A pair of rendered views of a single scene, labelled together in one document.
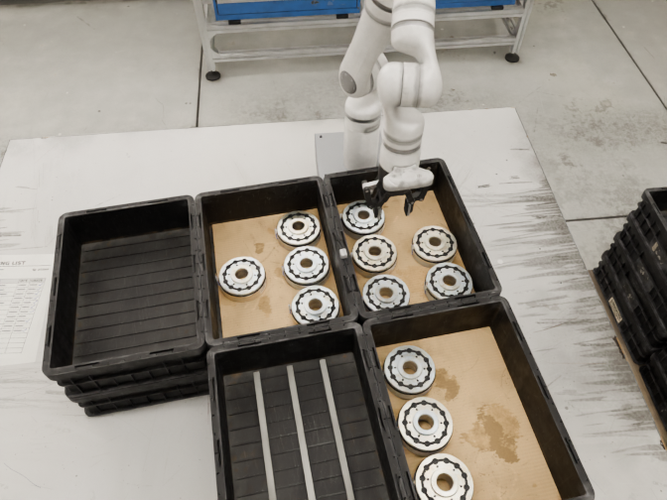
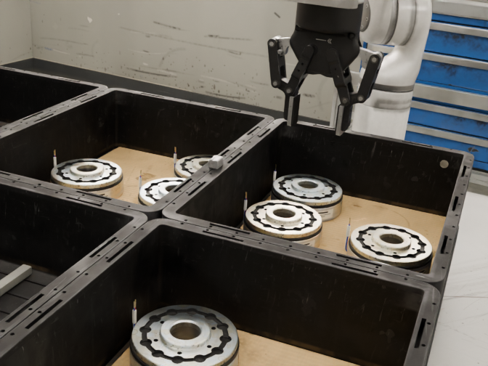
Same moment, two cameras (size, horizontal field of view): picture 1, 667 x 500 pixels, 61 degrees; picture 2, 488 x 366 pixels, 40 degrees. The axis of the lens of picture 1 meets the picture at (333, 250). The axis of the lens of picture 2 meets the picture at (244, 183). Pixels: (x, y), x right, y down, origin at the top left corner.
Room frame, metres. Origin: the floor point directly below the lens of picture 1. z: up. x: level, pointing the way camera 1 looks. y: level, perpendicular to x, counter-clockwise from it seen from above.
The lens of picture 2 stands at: (0.04, -0.47, 1.25)
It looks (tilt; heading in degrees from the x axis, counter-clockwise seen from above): 23 degrees down; 32
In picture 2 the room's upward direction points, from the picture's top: 4 degrees clockwise
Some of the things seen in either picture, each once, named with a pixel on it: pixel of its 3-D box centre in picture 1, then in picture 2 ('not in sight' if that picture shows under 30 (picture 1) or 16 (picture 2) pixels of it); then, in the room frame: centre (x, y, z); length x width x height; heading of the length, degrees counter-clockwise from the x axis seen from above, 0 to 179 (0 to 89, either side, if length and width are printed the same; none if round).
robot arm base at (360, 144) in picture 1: (361, 138); (377, 133); (1.11, -0.07, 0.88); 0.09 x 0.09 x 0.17; 9
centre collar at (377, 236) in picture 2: (435, 242); (391, 240); (0.78, -0.23, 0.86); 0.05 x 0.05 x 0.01
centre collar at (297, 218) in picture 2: (374, 251); (283, 214); (0.75, -0.09, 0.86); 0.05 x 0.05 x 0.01
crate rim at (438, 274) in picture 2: (405, 232); (338, 188); (0.76, -0.16, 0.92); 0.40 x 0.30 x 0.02; 12
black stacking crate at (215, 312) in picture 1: (272, 268); (128, 177); (0.70, 0.13, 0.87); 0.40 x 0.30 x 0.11; 12
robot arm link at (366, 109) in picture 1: (364, 86); (393, 41); (1.11, -0.08, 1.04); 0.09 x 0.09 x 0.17; 43
